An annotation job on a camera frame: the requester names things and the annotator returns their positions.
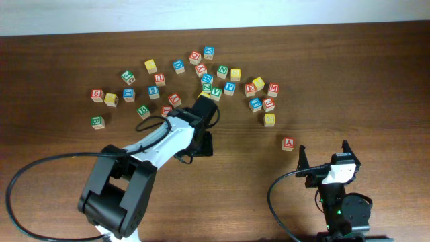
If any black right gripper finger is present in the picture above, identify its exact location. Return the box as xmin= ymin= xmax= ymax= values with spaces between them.
xmin=342 ymin=140 xmax=354 ymax=155
xmin=296 ymin=145 xmax=310 ymax=171

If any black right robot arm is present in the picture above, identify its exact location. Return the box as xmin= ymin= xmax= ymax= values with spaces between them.
xmin=296 ymin=140 xmax=373 ymax=241

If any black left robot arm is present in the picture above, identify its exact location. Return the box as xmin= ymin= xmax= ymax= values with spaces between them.
xmin=78 ymin=96 xmax=220 ymax=241

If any red A block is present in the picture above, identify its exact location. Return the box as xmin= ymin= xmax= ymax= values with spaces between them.
xmin=282 ymin=137 xmax=295 ymax=151

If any yellow block centre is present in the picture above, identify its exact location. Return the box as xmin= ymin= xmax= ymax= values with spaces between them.
xmin=197 ymin=91 xmax=210 ymax=99

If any red I block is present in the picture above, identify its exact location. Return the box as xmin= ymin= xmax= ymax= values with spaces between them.
xmin=161 ymin=106 xmax=173 ymax=118

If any green V block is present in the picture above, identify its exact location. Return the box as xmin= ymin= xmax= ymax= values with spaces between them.
xmin=210 ymin=87 xmax=222 ymax=101

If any yellow S block near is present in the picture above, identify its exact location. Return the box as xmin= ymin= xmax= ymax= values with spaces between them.
xmin=263 ymin=114 xmax=276 ymax=127

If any yellow s block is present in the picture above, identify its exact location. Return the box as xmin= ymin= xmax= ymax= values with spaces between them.
xmin=263 ymin=114 xmax=276 ymax=127
xmin=230 ymin=68 xmax=241 ymax=82

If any green Z block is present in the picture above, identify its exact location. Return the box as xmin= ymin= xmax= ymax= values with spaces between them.
xmin=202 ymin=83 xmax=212 ymax=93

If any blue P block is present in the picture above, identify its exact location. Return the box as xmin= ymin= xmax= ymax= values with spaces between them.
xmin=224 ymin=82 xmax=236 ymax=96

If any blue E block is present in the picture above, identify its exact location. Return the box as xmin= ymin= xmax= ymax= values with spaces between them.
xmin=249 ymin=97 xmax=262 ymax=112

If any blue block centre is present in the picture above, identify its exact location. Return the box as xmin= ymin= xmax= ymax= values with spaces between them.
xmin=201 ymin=73 xmax=214 ymax=85

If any green B block centre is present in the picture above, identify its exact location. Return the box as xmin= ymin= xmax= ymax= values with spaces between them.
xmin=136 ymin=105 xmax=151 ymax=120

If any green b block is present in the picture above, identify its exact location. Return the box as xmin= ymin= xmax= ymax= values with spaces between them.
xmin=91 ymin=116 xmax=105 ymax=130
xmin=136 ymin=105 xmax=151 ymax=120

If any red 3 block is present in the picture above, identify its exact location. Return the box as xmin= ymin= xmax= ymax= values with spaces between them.
xmin=262 ymin=98 xmax=275 ymax=112

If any blue 5 block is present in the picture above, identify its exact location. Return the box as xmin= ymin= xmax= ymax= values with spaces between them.
xmin=147 ymin=86 xmax=160 ymax=99

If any red E block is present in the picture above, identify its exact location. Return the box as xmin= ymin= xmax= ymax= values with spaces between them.
xmin=245 ymin=83 xmax=257 ymax=97

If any red Y block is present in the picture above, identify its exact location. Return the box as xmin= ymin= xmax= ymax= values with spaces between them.
xmin=195 ymin=63 xmax=208 ymax=78

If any green N block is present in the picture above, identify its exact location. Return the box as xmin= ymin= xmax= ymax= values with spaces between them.
xmin=217 ymin=65 xmax=229 ymax=79

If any yellow S block far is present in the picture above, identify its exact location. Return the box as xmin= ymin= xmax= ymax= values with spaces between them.
xmin=230 ymin=68 xmax=241 ymax=82

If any red M block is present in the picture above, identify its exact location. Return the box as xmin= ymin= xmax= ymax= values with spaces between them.
xmin=267 ymin=83 xmax=280 ymax=97

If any red U block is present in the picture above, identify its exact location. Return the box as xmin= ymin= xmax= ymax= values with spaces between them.
xmin=154 ymin=73 xmax=166 ymax=87

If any blue D block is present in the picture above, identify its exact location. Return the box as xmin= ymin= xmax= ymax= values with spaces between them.
xmin=173 ymin=60 xmax=185 ymax=74

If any yellow block right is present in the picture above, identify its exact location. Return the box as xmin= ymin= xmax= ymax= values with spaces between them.
xmin=252 ymin=77 xmax=265 ymax=92

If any red C block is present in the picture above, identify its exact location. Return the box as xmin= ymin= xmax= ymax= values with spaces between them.
xmin=189 ymin=51 xmax=202 ymax=65

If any blue X block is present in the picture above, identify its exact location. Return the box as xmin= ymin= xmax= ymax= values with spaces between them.
xmin=204 ymin=46 xmax=214 ymax=60

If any yellow block far left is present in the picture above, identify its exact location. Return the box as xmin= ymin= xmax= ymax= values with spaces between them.
xmin=144 ymin=59 xmax=158 ymax=74

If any green J block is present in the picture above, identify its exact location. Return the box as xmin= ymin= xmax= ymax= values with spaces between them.
xmin=121 ymin=70 xmax=136 ymax=85

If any green B block left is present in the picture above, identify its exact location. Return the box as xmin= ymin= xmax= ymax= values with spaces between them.
xmin=91 ymin=116 xmax=105 ymax=130

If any red 6 block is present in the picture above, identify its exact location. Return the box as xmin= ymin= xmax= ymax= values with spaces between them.
xmin=91 ymin=89 xmax=105 ymax=102

